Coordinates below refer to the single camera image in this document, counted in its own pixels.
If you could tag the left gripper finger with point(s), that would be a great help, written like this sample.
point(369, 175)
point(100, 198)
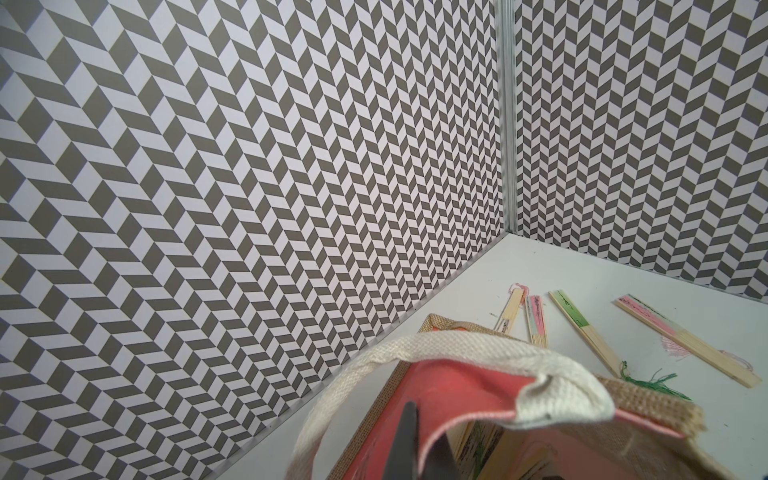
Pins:
point(402, 460)

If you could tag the burlap red tote bag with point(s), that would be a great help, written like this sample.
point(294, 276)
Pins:
point(459, 372)

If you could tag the green folding fan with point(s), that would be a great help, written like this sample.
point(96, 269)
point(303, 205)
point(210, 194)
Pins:
point(609, 358)

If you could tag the pink blue folding fan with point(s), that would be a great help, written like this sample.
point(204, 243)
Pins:
point(650, 317)

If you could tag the pink tassel folding fan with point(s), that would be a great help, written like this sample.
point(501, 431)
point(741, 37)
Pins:
point(516, 298)

